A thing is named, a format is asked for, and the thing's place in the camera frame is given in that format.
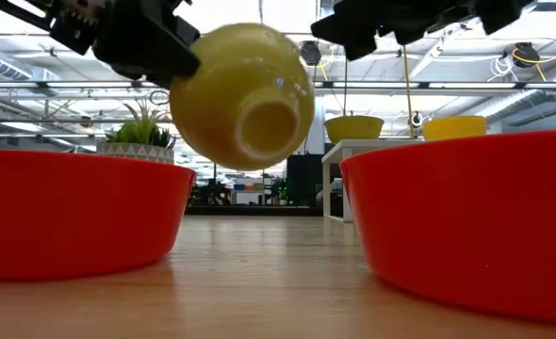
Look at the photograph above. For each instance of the red mini bowl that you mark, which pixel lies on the red mini bowl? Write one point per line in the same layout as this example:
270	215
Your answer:
471	221
70	212

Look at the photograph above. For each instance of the yellow mini bowl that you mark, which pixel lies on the yellow mini bowl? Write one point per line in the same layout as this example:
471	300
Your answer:
454	128
221	103
353	129

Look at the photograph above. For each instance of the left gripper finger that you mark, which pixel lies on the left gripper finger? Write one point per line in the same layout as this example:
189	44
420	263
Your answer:
151	42

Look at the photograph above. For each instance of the distant shelf with bins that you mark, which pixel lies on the distant shelf with bins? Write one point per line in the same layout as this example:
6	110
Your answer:
250	190

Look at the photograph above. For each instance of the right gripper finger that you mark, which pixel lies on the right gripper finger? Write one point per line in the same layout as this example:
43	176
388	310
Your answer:
414	34
348	35

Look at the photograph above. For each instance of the succulent in patterned grey pot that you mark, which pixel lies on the succulent in patterned grey pot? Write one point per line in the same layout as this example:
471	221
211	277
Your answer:
139	136

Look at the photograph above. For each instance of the black cabinet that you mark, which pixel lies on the black cabinet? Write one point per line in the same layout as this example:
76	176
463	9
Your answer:
306	179

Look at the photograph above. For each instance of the long ceiling light bar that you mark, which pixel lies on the long ceiling light bar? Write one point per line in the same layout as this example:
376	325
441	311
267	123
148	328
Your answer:
471	85

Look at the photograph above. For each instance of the white perforated metal riser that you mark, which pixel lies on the white perforated metal riser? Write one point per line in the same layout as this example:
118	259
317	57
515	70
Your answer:
341	150

